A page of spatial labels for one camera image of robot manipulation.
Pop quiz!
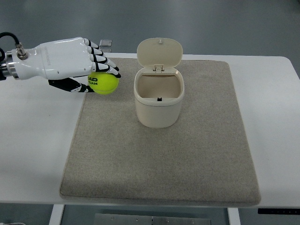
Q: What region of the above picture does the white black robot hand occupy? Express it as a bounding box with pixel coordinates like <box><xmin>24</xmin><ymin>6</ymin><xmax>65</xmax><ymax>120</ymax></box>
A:
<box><xmin>14</xmin><ymin>37</ymin><xmax>121</xmax><ymax>93</ymax></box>

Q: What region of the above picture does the yellow tennis ball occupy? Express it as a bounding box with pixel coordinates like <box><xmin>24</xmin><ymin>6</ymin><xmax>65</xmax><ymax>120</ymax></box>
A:
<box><xmin>88</xmin><ymin>72</ymin><xmax>119</xmax><ymax>95</ymax></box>

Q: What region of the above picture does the beige plastic bin with lid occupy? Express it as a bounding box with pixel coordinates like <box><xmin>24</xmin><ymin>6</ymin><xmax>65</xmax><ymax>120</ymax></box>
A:
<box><xmin>134</xmin><ymin>37</ymin><xmax>185</xmax><ymax>128</ymax></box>

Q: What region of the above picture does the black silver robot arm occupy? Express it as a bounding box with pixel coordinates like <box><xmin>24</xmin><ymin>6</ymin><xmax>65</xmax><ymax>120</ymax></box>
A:
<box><xmin>0</xmin><ymin>32</ymin><xmax>121</xmax><ymax>92</ymax></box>

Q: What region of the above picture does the white table leg left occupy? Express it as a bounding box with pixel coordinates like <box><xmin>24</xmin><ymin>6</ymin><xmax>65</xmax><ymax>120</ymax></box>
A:
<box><xmin>49</xmin><ymin>204</ymin><xmax>65</xmax><ymax>225</ymax></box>

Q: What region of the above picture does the white table leg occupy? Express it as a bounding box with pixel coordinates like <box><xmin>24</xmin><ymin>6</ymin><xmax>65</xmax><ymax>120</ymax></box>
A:
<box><xmin>49</xmin><ymin>204</ymin><xmax>65</xmax><ymax>225</ymax></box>
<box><xmin>227</xmin><ymin>208</ymin><xmax>241</xmax><ymax>225</ymax></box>

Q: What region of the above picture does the beige felt mat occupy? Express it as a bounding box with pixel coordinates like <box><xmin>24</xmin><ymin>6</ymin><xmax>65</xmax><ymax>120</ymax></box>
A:
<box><xmin>60</xmin><ymin>59</ymin><xmax>261</xmax><ymax>206</ymax></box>

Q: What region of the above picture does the metal plate under table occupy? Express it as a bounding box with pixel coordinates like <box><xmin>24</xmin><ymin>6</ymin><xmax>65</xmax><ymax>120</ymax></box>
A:
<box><xmin>94</xmin><ymin>213</ymin><xmax>211</xmax><ymax>225</ymax></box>

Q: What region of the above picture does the white table leg right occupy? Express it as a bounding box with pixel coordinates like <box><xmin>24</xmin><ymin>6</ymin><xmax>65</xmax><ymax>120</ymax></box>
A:
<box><xmin>227</xmin><ymin>208</ymin><xmax>241</xmax><ymax>225</ymax></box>

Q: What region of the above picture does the black desk control panel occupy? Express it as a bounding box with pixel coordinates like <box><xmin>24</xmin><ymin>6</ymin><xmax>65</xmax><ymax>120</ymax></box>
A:
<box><xmin>257</xmin><ymin>208</ymin><xmax>300</xmax><ymax>215</ymax></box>

